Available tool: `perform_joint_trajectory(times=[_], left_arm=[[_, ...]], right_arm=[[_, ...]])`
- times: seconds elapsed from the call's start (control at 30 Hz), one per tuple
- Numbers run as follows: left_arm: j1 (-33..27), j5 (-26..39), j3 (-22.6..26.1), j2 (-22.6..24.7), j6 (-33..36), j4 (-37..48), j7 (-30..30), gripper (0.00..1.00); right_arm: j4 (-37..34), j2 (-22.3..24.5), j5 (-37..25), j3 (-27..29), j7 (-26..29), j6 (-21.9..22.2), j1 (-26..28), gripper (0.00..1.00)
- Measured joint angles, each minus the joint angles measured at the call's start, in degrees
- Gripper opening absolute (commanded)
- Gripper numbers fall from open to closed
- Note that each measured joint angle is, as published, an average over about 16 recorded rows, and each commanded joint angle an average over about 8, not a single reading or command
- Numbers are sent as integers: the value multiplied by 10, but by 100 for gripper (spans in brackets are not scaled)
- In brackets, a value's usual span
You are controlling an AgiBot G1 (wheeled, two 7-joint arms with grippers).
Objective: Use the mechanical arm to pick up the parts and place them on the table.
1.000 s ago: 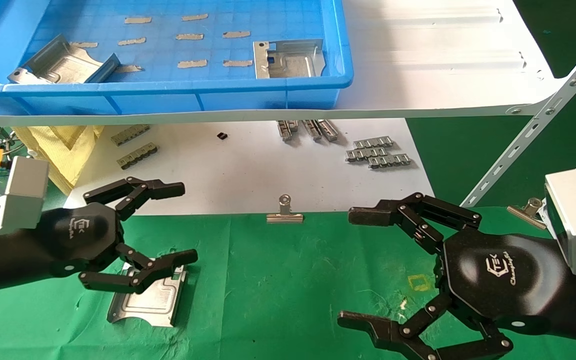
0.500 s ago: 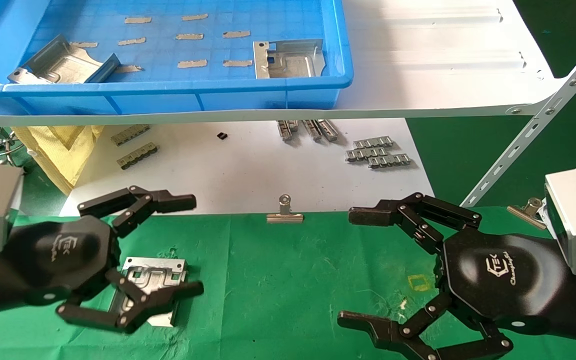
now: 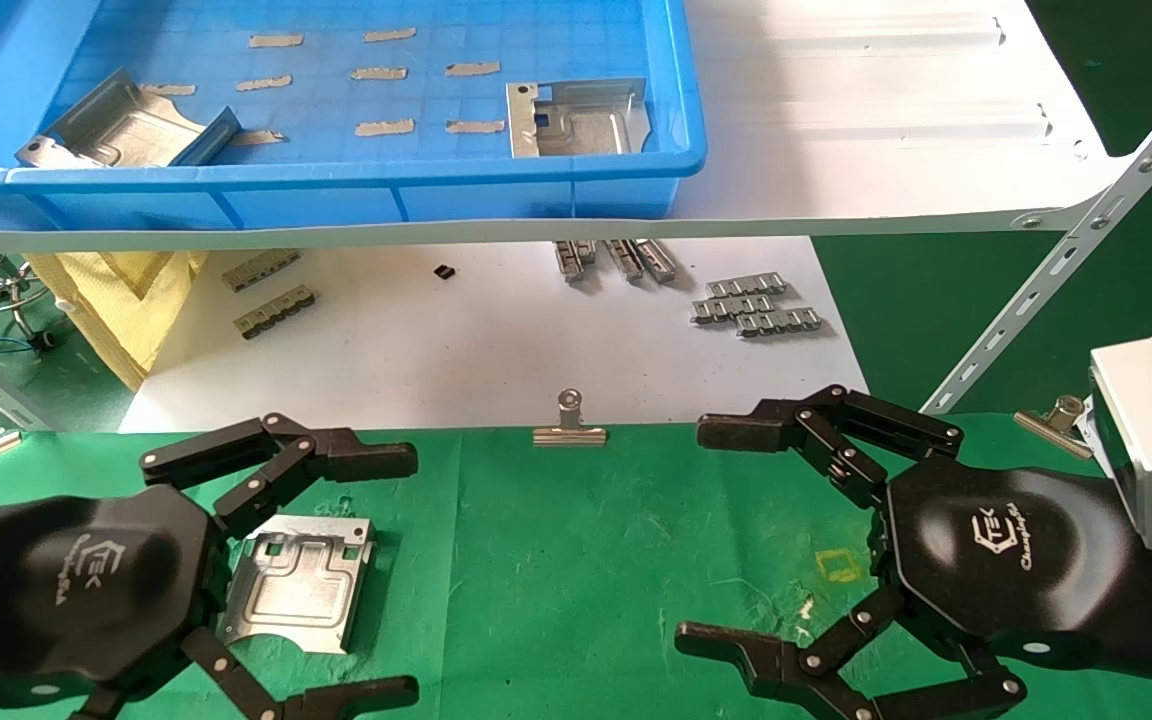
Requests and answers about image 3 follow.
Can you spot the small black clip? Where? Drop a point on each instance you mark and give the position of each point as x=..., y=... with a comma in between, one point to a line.
x=444, y=270

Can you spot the olive ribbed metal strip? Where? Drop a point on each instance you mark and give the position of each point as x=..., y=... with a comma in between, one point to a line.
x=261, y=269
x=274, y=311

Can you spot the yellow cloth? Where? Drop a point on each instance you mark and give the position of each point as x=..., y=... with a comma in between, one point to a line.
x=116, y=310

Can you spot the silver ribbed metal strip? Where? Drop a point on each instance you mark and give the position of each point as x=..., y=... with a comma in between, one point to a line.
x=746, y=285
x=733, y=307
x=779, y=321

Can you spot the beige tape strip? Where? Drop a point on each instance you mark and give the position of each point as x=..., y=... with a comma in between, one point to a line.
x=276, y=41
x=389, y=35
x=264, y=83
x=379, y=73
x=384, y=127
x=168, y=90
x=256, y=138
x=472, y=69
x=474, y=126

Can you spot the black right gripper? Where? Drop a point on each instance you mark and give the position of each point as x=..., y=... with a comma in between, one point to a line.
x=1016, y=560

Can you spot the blue plastic bin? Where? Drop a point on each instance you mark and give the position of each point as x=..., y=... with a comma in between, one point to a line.
x=336, y=195

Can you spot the green table cloth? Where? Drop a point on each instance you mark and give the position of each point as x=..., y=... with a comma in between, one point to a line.
x=586, y=600

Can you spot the white metal shelf rack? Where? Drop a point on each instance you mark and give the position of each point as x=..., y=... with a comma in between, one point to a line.
x=886, y=120

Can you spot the sheet metal bracket raised flanges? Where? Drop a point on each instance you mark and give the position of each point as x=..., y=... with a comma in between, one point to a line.
x=126, y=130

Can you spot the sheet metal bracket with notch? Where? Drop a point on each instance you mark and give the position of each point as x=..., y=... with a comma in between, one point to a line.
x=576, y=125

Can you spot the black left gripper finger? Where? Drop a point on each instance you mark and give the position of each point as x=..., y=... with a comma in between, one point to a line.
x=346, y=698

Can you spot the silver metal rail part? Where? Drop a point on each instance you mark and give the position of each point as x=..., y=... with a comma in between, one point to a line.
x=624, y=260
x=574, y=260
x=656, y=260

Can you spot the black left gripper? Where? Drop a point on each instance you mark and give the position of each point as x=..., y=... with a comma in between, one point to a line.
x=66, y=590

